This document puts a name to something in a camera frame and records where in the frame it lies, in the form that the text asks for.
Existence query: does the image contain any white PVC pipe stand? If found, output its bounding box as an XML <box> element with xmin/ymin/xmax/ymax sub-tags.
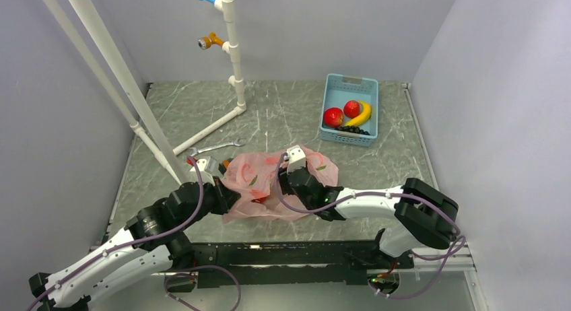
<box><xmin>171</xmin><ymin>0</ymin><xmax>248</xmax><ymax>157</ymax></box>

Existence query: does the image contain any dark fake grape bunch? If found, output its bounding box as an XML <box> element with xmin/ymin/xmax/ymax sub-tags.
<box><xmin>336</xmin><ymin>126</ymin><xmax>370</xmax><ymax>135</ymax></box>

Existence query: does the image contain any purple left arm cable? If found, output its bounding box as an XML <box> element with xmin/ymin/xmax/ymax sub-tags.
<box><xmin>26</xmin><ymin>156</ymin><xmax>206</xmax><ymax>311</ymax></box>

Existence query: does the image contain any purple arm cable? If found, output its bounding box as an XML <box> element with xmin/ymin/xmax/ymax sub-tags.
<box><xmin>26</xmin><ymin>156</ymin><xmax>206</xmax><ymax>311</ymax></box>
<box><xmin>273</xmin><ymin>153</ymin><xmax>467</xmax><ymax>262</ymax></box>

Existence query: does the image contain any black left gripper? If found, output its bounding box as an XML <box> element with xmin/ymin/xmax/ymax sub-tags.
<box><xmin>178</xmin><ymin>175</ymin><xmax>242</xmax><ymax>230</ymax></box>

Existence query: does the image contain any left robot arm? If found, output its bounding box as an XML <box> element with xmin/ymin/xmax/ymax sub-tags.
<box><xmin>29</xmin><ymin>177</ymin><xmax>240</xmax><ymax>310</ymax></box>

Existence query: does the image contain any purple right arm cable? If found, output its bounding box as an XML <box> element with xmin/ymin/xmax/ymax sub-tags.
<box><xmin>273</xmin><ymin>153</ymin><xmax>467</xmax><ymax>262</ymax></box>

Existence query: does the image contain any silver open-end wrench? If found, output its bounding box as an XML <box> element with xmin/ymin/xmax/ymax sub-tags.
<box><xmin>188</xmin><ymin>137</ymin><xmax>246</xmax><ymax>156</ymax></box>

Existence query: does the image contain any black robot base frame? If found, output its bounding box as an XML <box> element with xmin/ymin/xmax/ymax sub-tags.
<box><xmin>166</xmin><ymin>235</ymin><xmax>414</xmax><ymax>288</ymax></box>

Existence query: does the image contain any large red fake apple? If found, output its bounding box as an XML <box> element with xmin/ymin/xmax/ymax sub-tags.
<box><xmin>323</xmin><ymin>107</ymin><xmax>344</xmax><ymax>129</ymax></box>

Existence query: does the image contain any white diagonal support pole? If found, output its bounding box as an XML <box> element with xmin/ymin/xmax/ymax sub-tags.
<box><xmin>42</xmin><ymin>0</ymin><xmax>190</xmax><ymax>184</ymax></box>

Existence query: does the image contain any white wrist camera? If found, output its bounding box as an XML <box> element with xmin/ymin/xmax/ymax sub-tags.
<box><xmin>286</xmin><ymin>145</ymin><xmax>307</xmax><ymax>173</ymax></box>
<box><xmin>187</xmin><ymin>155</ymin><xmax>219</xmax><ymax>185</ymax></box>

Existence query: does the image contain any small red fake fruit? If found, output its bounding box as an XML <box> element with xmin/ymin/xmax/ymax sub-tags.
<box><xmin>251</xmin><ymin>197</ymin><xmax>268</xmax><ymax>204</ymax></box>

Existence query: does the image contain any yellow fake banana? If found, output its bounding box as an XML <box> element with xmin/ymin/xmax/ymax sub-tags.
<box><xmin>343</xmin><ymin>101</ymin><xmax>372</xmax><ymax>127</ymax></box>

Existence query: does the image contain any orange hook on pipe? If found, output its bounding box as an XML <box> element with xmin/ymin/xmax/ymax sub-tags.
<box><xmin>197</xmin><ymin>32</ymin><xmax>225</xmax><ymax>50</ymax></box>

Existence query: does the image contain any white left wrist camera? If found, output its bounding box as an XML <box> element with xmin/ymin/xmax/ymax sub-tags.
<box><xmin>187</xmin><ymin>155</ymin><xmax>219</xmax><ymax>185</ymax></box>

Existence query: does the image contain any black orange hex key set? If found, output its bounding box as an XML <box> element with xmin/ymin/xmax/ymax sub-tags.
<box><xmin>218</xmin><ymin>158</ymin><xmax>233</xmax><ymax>175</ymax></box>

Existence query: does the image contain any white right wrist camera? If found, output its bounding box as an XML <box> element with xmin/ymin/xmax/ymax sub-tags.
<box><xmin>286</xmin><ymin>145</ymin><xmax>307</xmax><ymax>173</ymax></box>

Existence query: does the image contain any red fake peach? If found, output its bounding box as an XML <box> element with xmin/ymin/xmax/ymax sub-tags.
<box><xmin>343</xmin><ymin>100</ymin><xmax>362</xmax><ymax>119</ymax></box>

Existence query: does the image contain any light blue plastic basket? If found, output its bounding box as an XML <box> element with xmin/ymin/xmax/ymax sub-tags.
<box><xmin>319</xmin><ymin>73</ymin><xmax>380</xmax><ymax>147</ymax></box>

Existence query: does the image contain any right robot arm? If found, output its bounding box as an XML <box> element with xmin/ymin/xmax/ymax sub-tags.
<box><xmin>274</xmin><ymin>166</ymin><xmax>461</xmax><ymax>267</ymax></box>

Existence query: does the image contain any pink plastic bag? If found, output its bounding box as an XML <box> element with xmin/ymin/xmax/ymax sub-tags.
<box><xmin>222</xmin><ymin>145</ymin><xmax>339</xmax><ymax>223</ymax></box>

